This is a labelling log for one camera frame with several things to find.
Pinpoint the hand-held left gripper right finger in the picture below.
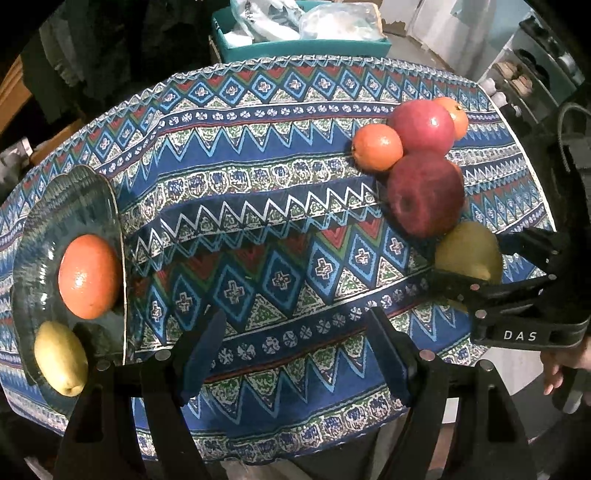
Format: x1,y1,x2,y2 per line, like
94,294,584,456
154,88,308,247
365,307,539,480

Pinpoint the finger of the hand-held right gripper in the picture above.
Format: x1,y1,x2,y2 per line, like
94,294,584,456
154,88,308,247
427,269,560,324
499,227,568,278

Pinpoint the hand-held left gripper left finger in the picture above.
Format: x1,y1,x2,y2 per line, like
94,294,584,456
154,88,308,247
58,307,227,480

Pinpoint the dark red apple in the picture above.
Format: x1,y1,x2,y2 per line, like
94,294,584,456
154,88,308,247
386,152,465,239

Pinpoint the orange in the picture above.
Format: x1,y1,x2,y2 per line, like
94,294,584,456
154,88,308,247
434,96,470,141
58,234,122,320
351,124,404,172

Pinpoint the person's right hand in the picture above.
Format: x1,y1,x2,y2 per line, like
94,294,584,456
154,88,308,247
541,336,591,397

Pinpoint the patterned blue tablecloth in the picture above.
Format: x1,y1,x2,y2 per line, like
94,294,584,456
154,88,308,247
0,55,557,462

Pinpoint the brown shoes pair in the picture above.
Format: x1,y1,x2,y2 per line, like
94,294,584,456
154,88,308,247
498,62,532,93

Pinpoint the white shoe rack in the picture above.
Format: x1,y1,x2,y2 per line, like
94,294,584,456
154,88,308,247
475,18,583,134

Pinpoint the teal plastic bin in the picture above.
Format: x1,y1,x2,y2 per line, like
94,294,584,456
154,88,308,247
211,0,392,63

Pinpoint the clear plastic bag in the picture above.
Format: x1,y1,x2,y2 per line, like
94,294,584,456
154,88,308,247
299,2,387,41

